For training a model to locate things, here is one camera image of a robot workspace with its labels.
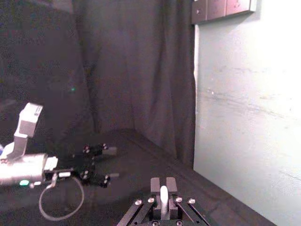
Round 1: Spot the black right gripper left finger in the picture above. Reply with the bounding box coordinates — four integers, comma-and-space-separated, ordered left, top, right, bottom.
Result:
119, 178, 163, 226

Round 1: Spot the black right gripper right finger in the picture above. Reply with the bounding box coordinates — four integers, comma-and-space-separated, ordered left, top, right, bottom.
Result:
166, 177, 211, 226

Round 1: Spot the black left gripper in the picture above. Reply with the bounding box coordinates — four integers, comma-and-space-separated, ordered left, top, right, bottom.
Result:
44, 143, 120, 189

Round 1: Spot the small white plastic piece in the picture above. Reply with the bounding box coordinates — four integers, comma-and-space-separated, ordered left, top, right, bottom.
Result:
160, 186, 169, 220

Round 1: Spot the black table cloth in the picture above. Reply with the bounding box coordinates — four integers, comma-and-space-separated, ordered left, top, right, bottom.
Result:
0, 128, 276, 226

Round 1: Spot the black hanging curtain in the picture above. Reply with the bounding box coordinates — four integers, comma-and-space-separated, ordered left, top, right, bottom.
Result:
0, 0, 196, 169

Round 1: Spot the dark wall-mounted panel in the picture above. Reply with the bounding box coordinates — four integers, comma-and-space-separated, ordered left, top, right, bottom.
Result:
190, 0, 257, 25

